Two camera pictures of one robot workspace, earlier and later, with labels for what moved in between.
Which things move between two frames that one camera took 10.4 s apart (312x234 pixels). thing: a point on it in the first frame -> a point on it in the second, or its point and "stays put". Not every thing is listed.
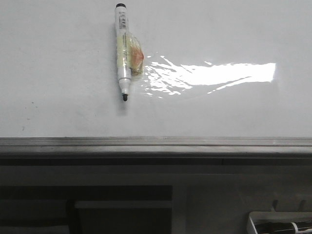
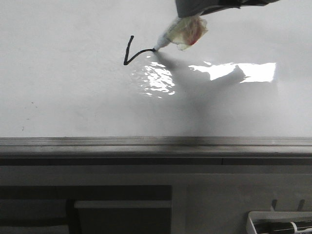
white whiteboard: (220, 78) stays put
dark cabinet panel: (86, 209) stays put
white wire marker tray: (282, 222) stays put
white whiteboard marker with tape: (129, 53) -> (185, 32)
